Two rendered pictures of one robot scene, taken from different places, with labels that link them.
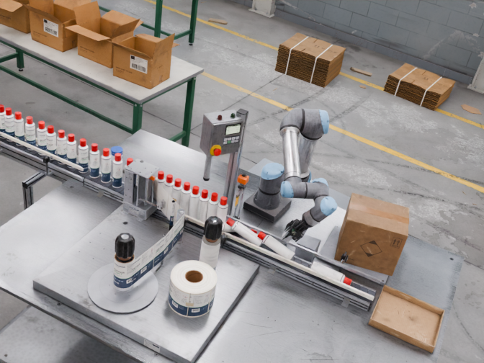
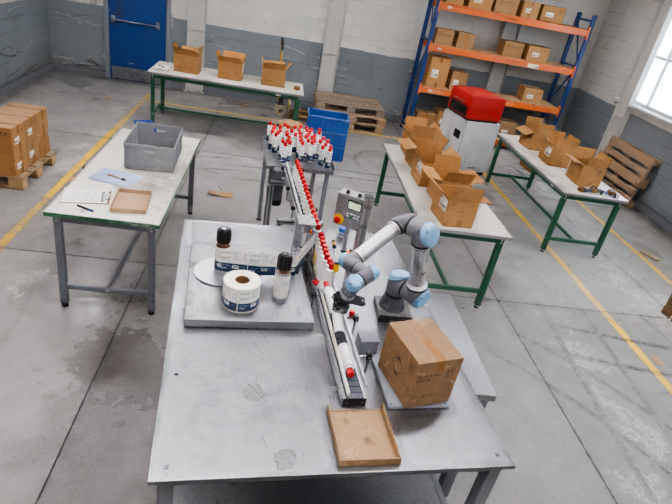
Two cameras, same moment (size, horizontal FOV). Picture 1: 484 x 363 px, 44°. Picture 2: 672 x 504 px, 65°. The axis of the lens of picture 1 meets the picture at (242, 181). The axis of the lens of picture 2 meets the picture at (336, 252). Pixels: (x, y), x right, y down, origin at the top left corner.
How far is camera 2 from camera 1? 221 cm
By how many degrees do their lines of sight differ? 46
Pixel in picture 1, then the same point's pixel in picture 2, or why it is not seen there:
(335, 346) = (279, 395)
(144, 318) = (202, 289)
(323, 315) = (306, 378)
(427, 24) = not seen: outside the picture
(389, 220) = (425, 347)
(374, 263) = (397, 384)
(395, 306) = (370, 423)
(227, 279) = (279, 312)
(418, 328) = (359, 447)
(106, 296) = (205, 268)
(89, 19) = (447, 167)
